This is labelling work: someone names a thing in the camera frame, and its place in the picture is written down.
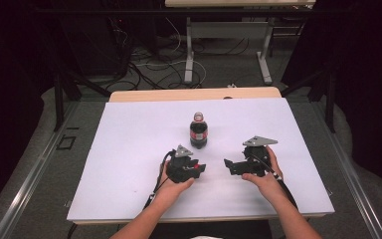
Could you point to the person's left hand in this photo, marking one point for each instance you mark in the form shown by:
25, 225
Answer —
170, 187

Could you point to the white desk with metal legs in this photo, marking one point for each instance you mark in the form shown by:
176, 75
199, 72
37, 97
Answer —
229, 30

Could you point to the person's right hand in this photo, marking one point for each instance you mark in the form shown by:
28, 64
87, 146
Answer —
267, 184

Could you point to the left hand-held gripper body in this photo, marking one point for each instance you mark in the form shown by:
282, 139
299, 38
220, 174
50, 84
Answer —
179, 169

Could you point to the wooden table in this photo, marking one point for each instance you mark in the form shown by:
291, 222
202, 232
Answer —
165, 94

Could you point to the aluminium floor rail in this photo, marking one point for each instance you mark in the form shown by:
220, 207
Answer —
354, 179
26, 186

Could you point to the white table mat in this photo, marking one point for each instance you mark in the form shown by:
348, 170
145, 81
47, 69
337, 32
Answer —
129, 159

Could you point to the dark curtain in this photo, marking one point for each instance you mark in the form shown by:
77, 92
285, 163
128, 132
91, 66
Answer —
371, 66
6, 66

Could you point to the black metal stand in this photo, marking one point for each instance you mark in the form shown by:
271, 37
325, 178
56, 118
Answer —
59, 99
330, 99

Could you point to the black horizontal bar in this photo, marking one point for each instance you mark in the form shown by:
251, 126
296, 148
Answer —
112, 11

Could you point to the cola bottle with red label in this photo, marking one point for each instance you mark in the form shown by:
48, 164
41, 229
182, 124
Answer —
198, 134

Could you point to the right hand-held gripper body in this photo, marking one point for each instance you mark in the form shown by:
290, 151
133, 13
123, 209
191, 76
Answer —
257, 159

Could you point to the person's dark clothing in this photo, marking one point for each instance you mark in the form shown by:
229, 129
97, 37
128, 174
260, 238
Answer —
212, 229

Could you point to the black equipment cabinet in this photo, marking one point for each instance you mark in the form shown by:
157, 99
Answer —
93, 46

